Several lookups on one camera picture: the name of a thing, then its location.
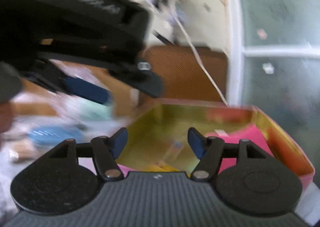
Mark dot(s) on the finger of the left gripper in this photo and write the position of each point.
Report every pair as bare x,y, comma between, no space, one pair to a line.
50,77
139,76

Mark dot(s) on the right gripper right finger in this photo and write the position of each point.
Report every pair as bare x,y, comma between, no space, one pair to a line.
209,152

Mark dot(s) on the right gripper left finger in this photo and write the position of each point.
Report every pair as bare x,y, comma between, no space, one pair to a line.
106,150

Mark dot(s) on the blue tissue pack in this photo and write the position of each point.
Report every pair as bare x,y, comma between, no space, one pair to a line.
53,135

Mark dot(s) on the left hand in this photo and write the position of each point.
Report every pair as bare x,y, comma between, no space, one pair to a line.
6,116

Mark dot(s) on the clear plastic bag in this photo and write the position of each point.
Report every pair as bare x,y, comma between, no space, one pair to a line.
65,105

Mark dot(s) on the brown chair back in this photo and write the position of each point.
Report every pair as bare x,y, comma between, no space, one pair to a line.
182,76

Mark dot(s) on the mint green cup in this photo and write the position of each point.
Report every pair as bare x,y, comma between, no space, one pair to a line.
91,111

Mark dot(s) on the pink tin box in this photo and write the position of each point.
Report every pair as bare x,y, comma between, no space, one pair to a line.
158,135

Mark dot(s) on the white window frame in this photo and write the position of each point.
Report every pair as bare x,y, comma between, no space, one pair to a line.
238,52

